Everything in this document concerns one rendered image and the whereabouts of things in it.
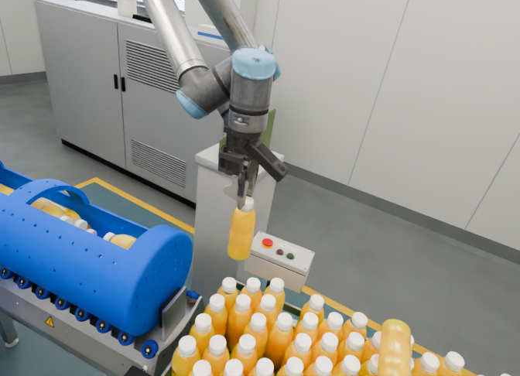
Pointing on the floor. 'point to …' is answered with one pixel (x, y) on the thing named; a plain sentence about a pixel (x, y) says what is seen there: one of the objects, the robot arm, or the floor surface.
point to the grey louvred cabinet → (124, 95)
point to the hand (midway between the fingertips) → (246, 201)
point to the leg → (8, 333)
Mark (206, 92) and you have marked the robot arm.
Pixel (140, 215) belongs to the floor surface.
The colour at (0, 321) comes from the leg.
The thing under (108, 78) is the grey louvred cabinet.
